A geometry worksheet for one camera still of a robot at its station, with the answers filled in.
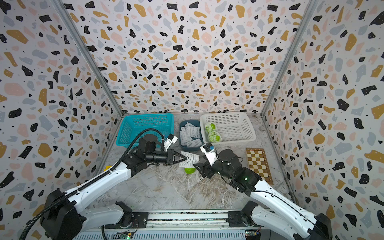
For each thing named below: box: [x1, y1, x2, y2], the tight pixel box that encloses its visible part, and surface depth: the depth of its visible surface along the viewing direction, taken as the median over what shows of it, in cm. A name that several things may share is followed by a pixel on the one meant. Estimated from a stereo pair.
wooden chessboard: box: [246, 147, 274, 185], surface depth 97 cm
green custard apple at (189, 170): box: [184, 167, 196, 174], surface depth 87 cm
